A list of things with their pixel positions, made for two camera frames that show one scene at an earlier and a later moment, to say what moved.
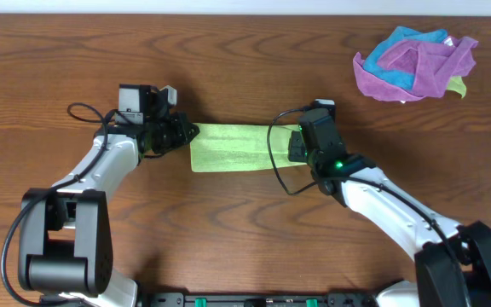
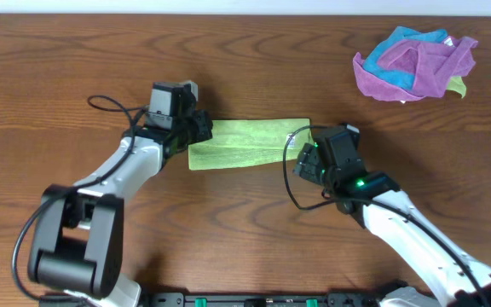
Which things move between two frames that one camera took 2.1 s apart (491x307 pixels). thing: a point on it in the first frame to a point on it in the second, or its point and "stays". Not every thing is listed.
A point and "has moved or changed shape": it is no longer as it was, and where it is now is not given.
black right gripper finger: (297, 148) to (309, 165)
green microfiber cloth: (228, 147) has moved or changed shape
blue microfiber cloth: (401, 78) stays
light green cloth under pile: (456, 83) stays
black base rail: (257, 298) stays
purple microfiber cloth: (432, 65) stays
